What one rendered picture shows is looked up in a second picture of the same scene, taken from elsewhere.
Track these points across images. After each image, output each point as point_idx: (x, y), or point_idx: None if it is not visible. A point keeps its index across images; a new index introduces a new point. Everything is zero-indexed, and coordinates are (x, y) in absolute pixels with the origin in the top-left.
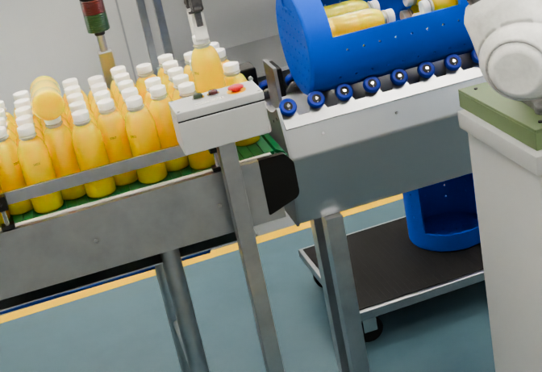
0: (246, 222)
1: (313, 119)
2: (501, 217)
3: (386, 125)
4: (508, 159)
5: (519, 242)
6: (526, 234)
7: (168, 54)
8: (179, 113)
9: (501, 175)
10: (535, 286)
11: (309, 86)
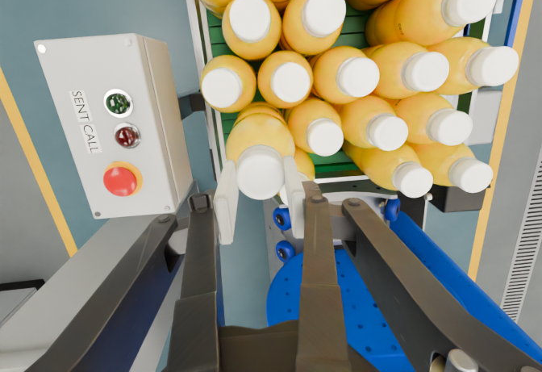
0: None
1: (275, 231)
2: (91, 292)
3: (272, 279)
4: (25, 349)
5: (73, 286)
6: (53, 297)
7: (502, 78)
8: (36, 49)
9: (57, 327)
10: (72, 269)
11: (295, 258)
